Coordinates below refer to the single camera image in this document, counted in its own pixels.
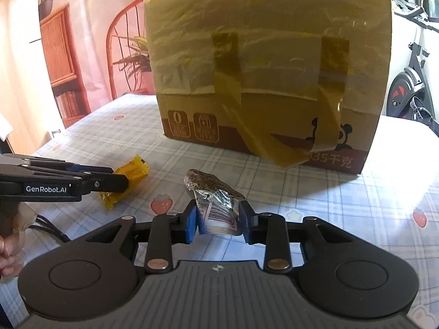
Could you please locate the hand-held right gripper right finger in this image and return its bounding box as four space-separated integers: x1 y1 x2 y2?
238 200 350 271

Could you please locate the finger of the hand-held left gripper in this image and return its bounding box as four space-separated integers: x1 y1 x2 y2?
80 173 130 197
2 154 114 176

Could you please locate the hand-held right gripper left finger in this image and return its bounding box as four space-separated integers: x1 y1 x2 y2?
82 200 199 272

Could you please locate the silver foil snack packet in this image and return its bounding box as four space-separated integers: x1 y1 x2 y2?
183 169 246 237

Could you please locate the yellow snack packet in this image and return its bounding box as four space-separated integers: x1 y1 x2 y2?
99 155 151 210

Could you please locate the taped cardboard box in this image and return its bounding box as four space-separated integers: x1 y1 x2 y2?
144 0 393 175

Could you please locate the person's left hand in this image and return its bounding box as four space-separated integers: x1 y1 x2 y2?
0 233 24 280

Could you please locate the plaid strawberry tablecloth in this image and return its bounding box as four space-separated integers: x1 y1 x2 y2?
0 92 439 329

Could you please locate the black exercise bike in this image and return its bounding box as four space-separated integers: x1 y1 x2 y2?
386 0 439 127

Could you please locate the black cable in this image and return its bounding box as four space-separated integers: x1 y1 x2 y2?
32 214 71 244

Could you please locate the white partition wall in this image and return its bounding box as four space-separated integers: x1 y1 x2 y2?
387 3 439 120

